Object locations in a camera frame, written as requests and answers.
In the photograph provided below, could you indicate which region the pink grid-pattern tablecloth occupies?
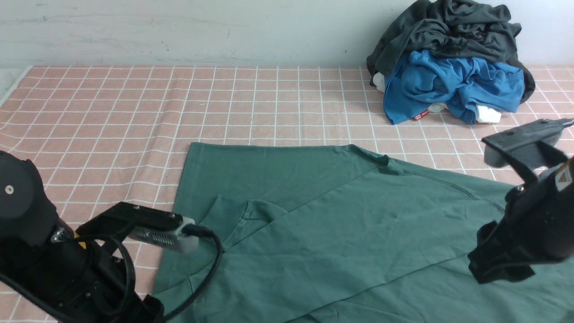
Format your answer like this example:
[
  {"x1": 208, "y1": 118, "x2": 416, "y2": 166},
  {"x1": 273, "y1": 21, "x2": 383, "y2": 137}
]
[{"x1": 0, "y1": 66, "x2": 574, "y2": 323}]

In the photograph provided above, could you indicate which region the dark grey crumpled garment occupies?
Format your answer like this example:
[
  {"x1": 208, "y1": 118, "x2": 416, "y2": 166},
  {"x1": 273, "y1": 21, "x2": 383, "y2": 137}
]
[{"x1": 365, "y1": 0, "x2": 536, "y2": 103}]

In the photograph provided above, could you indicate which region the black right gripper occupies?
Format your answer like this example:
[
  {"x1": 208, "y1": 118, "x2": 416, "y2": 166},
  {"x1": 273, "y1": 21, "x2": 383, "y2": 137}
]
[{"x1": 468, "y1": 159, "x2": 574, "y2": 284}]

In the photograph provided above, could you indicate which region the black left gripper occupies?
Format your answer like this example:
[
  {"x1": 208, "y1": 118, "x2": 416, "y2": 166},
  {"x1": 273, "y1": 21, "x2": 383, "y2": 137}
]
[{"x1": 1, "y1": 235, "x2": 165, "y2": 323}]

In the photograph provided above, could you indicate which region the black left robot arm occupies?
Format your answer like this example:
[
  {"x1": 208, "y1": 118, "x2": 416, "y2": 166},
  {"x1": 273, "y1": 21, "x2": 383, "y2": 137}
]
[{"x1": 0, "y1": 152, "x2": 165, "y2": 323}]

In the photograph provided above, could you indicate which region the green long-sleeve shirt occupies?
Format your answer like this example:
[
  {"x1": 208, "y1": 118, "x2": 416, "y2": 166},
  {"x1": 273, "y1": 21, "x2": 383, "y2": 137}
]
[{"x1": 172, "y1": 143, "x2": 573, "y2": 323}]

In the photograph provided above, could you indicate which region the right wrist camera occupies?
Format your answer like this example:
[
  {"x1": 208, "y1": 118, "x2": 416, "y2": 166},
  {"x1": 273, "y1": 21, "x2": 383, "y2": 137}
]
[{"x1": 482, "y1": 118, "x2": 573, "y2": 169}]

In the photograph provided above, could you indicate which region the blue crumpled shirt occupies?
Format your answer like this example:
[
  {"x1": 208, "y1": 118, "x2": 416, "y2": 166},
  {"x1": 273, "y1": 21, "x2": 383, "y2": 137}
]
[{"x1": 383, "y1": 50, "x2": 526, "y2": 124}]

